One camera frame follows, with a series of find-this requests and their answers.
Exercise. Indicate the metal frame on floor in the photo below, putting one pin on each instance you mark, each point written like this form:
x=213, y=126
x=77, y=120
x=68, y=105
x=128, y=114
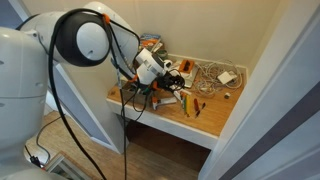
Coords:
x=63, y=166

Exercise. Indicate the brown cardboard box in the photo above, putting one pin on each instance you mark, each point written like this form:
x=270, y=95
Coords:
x=131, y=91

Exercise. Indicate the orange capped glue stick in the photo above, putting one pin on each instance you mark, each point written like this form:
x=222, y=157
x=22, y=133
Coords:
x=155, y=103

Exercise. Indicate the wooden shelf desk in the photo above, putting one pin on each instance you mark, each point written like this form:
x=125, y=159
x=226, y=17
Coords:
x=160, y=123

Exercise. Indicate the green pencil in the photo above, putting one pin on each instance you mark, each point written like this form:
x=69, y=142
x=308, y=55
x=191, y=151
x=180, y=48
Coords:
x=184, y=105

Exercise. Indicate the orange small box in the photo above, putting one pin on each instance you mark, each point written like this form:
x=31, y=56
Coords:
x=186, y=66

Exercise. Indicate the small round tape roll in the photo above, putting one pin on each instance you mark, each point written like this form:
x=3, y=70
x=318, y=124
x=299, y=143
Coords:
x=227, y=95

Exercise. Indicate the stack of books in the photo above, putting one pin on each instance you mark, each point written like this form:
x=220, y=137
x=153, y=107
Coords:
x=150, y=40

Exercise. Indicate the white square power adapter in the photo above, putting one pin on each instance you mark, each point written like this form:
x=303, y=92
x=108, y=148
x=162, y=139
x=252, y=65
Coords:
x=227, y=77

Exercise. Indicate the white rounded device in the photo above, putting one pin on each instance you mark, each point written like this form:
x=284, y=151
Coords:
x=190, y=78

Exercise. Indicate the white paper card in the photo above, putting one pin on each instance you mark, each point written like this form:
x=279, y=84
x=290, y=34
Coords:
x=167, y=101

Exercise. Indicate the red pocket knife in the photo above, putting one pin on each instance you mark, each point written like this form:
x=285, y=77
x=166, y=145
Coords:
x=196, y=104

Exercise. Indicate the green jar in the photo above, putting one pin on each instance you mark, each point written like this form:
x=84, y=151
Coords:
x=162, y=55

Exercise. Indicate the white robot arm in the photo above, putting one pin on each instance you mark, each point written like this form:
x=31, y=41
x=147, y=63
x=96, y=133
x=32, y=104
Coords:
x=66, y=50

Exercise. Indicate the gray marker orange cap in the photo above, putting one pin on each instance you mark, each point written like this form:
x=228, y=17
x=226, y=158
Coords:
x=182, y=96

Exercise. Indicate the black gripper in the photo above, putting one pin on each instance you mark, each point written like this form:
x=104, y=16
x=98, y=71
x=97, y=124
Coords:
x=164, y=81

